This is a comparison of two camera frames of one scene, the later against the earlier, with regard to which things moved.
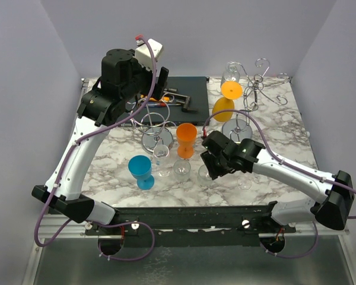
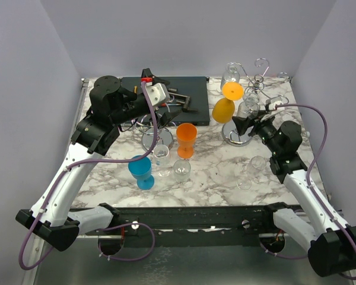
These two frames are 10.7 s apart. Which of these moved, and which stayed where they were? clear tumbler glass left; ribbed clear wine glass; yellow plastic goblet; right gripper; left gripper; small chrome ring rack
Moved: right gripper; left gripper
Stayed: small chrome ring rack; yellow plastic goblet; clear tumbler glass left; ribbed clear wine glass
